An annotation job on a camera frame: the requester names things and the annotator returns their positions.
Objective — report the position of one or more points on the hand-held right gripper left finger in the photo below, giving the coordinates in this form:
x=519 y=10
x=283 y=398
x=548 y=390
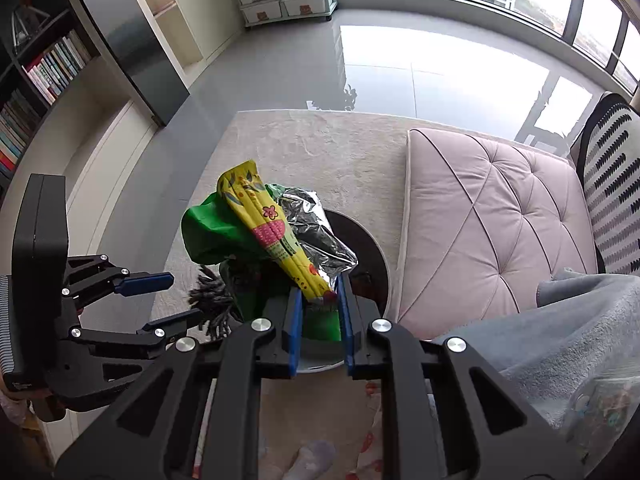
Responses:
x=295 y=335

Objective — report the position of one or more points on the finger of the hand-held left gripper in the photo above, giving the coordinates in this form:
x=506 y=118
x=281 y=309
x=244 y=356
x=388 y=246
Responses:
x=145 y=282
x=110 y=342

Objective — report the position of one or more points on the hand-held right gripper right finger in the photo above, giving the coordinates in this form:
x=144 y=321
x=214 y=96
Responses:
x=345 y=320

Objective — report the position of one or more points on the round black trash bin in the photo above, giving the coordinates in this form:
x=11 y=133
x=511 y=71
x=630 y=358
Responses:
x=365 y=255

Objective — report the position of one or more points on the green and yellow snack bag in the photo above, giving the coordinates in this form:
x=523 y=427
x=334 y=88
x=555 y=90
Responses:
x=210 y=235

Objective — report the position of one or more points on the row of books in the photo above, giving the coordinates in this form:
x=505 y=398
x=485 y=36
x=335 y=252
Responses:
x=57 y=67
x=15 y=130

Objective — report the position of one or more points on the white sock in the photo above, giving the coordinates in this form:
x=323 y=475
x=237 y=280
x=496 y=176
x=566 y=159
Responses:
x=312 y=455

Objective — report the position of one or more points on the white cloth with red print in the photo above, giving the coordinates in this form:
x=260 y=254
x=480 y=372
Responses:
x=367 y=440

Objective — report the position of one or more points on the pink tufted cushion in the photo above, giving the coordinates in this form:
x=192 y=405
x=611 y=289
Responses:
x=475 y=220

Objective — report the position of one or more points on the beige carpet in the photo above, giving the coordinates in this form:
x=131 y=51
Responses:
x=300 y=160

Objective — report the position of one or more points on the dark grey cabinet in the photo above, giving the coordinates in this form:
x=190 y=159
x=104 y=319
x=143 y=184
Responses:
x=130 y=45

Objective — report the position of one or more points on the glass ornament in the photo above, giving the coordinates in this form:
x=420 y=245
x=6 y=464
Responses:
x=27 y=25

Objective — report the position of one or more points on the dark bookshelf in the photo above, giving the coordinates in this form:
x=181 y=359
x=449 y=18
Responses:
x=6 y=20

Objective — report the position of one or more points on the grey blanket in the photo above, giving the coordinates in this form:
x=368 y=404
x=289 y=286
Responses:
x=575 y=340

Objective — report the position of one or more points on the cream open shelf unit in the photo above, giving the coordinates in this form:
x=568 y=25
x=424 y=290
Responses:
x=210 y=10

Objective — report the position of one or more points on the white cushion with black dashes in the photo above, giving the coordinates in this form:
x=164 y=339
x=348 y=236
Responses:
x=610 y=175

